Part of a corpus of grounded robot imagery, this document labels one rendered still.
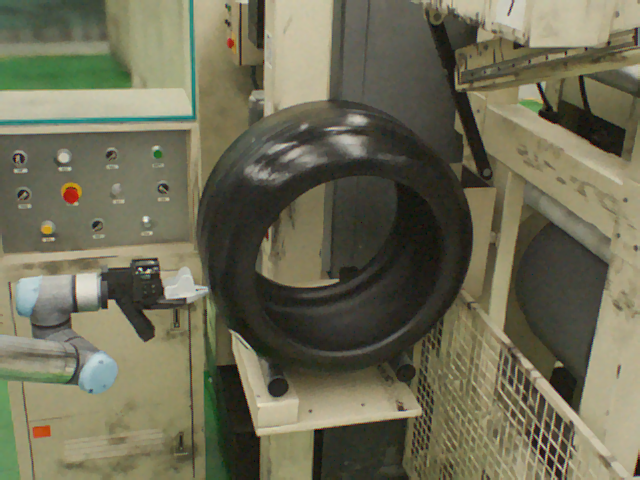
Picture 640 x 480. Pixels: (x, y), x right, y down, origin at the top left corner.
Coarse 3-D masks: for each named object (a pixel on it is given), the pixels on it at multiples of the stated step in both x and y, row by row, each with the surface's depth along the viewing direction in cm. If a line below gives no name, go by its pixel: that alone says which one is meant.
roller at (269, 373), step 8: (264, 368) 167; (272, 368) 165; (280, 368) 166; (264, 376) 166; (272, 376) 163; (280, 376) 163; (272, 384) 162; (280, 384) 162; (272, 392) 162; (280, 392) 163
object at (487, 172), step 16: (432, 32) 174; (448, 48) 175; (448, 64) 176; (448, 80) 179; (464, 96) 180; (464, 112) 182; (464, 128) 185; (480, 144) 186; (480, 160) 188; (480, 176) 191
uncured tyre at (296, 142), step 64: (256, 128) 159; (320, 128) 147; (384, 128) 149; (256, 192) 145; (448, 192) 154; (256, 256) 148; (384, 256) 187; (448, 256) 159; (256, 320) 154; (320, 320) 186; (384, 320) 181
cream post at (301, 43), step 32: (288, 0) 168; (320, 0) 170; (288, 32) 171; (320, 32) 173; (288, 64) 174; (320, 64) 175; (288, 96) 177; (320, 96) 178; (320, 192) 188; (288, 224) 189; (320, 224) 191; (288, 256) 193; (320, 256) 195; (288, 448) 216
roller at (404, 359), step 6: (402, 354) 172; (390, 360) 173; (396, 360) 171; (402, 360) 170; (408, 360) 171; (390, 366) 173; (396, 366) 170; (402, 366) 169; (408, 366) 169; (396, 372) 169; (402, 372) 169; (408, 372) 169; (414, 372) 170; (402, 378) 169; (408, 378) 170
